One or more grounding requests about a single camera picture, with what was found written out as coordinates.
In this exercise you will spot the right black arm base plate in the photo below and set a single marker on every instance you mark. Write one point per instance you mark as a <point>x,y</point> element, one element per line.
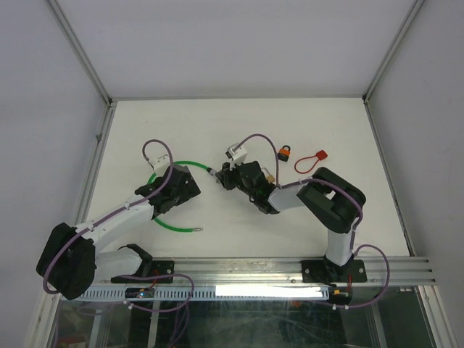
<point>323,271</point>

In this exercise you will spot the green cable bike lock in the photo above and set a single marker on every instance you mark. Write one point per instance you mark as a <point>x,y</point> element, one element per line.
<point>181,229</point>

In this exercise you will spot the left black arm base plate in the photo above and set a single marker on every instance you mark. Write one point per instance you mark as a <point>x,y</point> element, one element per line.
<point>147,271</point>

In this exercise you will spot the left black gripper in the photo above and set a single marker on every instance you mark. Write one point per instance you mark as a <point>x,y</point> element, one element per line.
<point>190,191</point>

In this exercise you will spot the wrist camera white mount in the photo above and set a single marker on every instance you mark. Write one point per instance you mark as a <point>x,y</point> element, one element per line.
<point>160,164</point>
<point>236,155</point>

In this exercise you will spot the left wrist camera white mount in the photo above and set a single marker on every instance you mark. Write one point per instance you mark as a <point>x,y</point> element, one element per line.
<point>160,164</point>

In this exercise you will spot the brass padlock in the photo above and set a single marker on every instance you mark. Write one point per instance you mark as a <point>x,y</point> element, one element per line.
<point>268,176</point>

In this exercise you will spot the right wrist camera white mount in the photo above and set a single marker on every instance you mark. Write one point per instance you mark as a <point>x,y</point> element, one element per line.
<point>236,155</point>

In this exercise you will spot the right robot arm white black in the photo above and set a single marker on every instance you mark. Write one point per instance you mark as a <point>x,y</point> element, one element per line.
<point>335,202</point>

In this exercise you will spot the grey slotted cable duct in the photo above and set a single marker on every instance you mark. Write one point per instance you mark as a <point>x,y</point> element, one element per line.
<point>205,293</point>

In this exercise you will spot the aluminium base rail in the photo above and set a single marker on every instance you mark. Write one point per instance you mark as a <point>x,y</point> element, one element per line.
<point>389,271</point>

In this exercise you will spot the red cable seal tag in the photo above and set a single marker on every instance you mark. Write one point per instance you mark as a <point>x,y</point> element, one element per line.
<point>305,165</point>

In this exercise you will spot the orange black padlock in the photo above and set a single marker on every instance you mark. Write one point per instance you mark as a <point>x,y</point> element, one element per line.
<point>284,153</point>

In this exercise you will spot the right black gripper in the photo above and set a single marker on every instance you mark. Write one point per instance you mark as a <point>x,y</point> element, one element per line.
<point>225,175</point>

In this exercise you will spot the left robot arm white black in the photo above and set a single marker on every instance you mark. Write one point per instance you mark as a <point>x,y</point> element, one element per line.
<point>75,257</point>

